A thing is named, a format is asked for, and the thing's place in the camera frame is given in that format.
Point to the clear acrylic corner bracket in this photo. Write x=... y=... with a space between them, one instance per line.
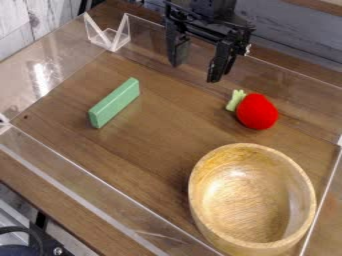
x=111 y=39

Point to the black clamp bottom left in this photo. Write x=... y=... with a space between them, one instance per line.
x=41 y=241

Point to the clear acrylic tray wall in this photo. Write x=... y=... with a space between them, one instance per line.
x=112 y=184

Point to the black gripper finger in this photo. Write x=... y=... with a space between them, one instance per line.
x=176 y=46
x=222 y=61

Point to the green rectangular block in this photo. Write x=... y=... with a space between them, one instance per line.
x=108 y=107

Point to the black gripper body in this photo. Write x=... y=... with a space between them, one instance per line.
x=210 y=20

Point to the brown wooden bowl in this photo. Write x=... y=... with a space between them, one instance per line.
x=251 y=199

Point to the red plush strawberry toy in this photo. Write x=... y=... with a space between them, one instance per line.
x=254 y=110

